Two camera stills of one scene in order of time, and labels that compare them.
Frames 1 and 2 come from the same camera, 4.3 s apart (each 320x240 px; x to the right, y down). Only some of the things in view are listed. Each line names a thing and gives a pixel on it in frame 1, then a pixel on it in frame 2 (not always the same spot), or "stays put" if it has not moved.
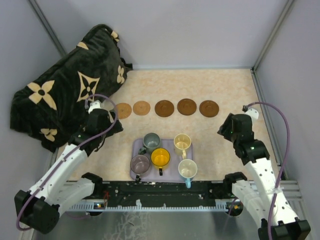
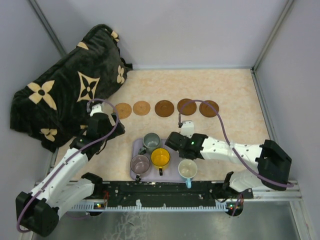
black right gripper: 224,128 -> 181,154
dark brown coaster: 164,108 stays put
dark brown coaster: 186,106 stays put
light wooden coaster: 124,110 stays put
